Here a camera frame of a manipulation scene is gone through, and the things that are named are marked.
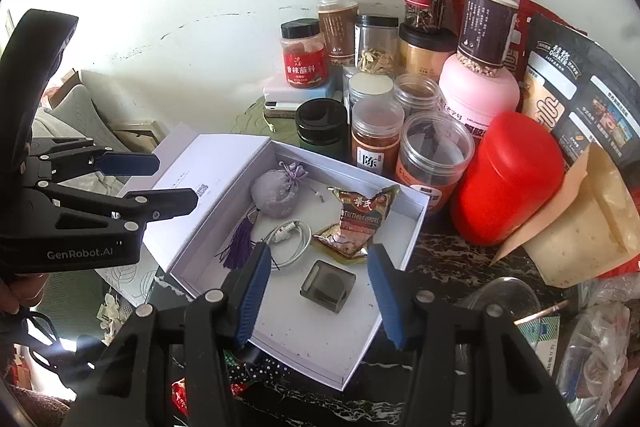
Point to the dark translucent small case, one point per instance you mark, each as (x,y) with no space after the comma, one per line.
(327,289)

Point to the small clear jar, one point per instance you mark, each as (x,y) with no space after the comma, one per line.
(415,92)

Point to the kraft paper pouch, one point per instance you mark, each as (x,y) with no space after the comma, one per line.
(585,227)

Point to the clear grain jar dark label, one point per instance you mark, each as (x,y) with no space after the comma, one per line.
(487,22)

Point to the brown crinkled snack packet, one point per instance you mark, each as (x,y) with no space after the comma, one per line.
(357,217)

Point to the clear jar with orange label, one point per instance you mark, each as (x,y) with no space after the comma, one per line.
(435,157)

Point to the person's left hand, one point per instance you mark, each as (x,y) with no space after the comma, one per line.
(20,294)

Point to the red canister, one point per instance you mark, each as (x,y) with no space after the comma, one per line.
(515,177)

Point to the thin wooden stick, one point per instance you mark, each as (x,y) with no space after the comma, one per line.
(545,309)

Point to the lavender sachet pouch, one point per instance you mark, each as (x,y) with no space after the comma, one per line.
(277,194)

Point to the drinking glass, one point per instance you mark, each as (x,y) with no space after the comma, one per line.
(500,294)

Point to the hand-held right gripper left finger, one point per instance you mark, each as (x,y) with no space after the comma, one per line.
(252,297)

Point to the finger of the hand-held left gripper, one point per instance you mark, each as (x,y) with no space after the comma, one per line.
(125,163)
(160,203)

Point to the white gift box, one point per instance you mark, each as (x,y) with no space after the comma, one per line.
(305,337)

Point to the dark green jar black lid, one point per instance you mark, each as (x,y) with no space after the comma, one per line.
(321,124)

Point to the grey leaf-pattern chair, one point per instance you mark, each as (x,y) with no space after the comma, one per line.
(80,107)

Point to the black oats pouch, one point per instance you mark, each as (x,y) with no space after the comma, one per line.
(585,97)

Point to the clear jar with silver lid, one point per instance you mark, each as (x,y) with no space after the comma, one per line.
(370,89)

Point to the beige framed board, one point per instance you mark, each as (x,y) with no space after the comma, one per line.
(142,129)

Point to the orange powder jar white label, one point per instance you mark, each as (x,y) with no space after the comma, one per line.
(376,137)

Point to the white cloth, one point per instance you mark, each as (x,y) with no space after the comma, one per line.
(50,122)

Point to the pink canister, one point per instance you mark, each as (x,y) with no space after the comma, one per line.
(475,94)

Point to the blue and white medicine box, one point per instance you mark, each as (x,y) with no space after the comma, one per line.
(545,337)

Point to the black-lid jar of dried slices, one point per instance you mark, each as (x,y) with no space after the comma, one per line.
(376,44)

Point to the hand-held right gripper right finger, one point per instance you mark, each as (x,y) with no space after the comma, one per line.
(387,302)

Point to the green mat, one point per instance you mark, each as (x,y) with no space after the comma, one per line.
(255,119)

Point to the clear plastic bag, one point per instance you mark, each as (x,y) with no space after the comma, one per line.
(600,357)

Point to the clear jar with brown label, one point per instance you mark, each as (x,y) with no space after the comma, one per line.
(337,29)

